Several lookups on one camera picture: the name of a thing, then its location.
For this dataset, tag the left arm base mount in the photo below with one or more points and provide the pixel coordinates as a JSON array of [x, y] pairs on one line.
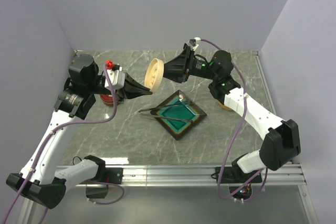
[[99, 191]]

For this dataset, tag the aluminium mounting rail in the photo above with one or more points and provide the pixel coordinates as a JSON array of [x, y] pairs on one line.
[[181, 175]]

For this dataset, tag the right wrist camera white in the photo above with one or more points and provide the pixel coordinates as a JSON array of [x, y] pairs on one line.
[[194, 43]]

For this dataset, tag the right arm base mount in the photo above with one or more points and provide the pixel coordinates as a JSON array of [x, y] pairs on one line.
[[231, 175]]

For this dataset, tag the cream round lid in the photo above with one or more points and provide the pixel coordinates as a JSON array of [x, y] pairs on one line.
[[154, 75]]

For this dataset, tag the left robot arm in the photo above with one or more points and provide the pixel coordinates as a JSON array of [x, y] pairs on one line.
[[39, 179]]

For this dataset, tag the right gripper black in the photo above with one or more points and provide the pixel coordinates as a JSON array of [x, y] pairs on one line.
[[176, 70]]

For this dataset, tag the metal tongs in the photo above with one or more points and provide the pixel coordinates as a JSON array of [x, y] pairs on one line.
[[179, 110]]

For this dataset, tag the cream white bowl container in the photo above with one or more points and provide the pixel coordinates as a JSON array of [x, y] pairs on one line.
[[223, 106]]

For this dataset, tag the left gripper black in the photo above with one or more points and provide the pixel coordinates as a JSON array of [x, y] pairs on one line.
[[129, 93]]

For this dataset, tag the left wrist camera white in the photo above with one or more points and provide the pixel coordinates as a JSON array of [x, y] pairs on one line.
[[110, 73]]

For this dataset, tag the red round lid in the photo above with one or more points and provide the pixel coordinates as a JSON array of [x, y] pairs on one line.
[[107, 99]]

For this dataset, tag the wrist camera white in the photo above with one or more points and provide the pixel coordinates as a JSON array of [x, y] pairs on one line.
[[110, 73], [194, 43]]

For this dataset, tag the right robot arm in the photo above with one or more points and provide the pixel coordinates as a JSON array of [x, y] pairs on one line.
[[281, 140]]

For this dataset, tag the teal square plate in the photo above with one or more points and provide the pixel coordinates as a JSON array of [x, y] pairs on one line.
[[179, 129]]

